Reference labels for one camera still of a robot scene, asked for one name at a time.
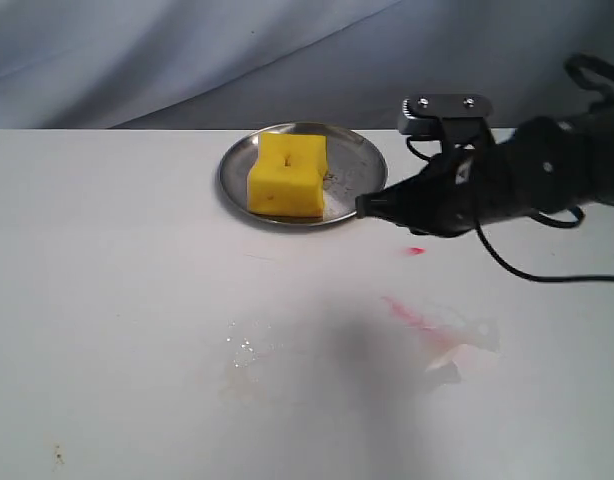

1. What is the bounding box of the black cable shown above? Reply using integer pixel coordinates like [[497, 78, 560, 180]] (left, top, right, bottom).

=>
[[404, 52, 614, 282]]

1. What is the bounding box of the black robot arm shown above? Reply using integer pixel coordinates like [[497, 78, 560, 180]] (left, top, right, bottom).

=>
[[356, 108, 614, 238]]

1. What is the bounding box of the grey backdrop cloth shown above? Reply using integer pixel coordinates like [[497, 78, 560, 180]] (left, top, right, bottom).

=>
[[0, 1, 614, 129]]

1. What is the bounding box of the round steel plate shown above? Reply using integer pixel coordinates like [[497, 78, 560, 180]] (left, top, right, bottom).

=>
[[215, 122, 388, 229]]

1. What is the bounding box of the amber liquid spill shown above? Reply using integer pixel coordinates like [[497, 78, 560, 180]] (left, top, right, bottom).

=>
[[218, 320, 287, 403]]

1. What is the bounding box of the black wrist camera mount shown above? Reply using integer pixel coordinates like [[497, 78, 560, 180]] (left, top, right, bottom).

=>
[[397, 93, 494, 162]]

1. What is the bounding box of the yellow sponge block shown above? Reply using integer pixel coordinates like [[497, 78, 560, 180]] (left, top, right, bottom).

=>
[[247, 133, 328, 218]]

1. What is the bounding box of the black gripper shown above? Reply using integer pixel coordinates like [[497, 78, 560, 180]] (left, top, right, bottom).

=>
[[355, 117, 587, 238]]

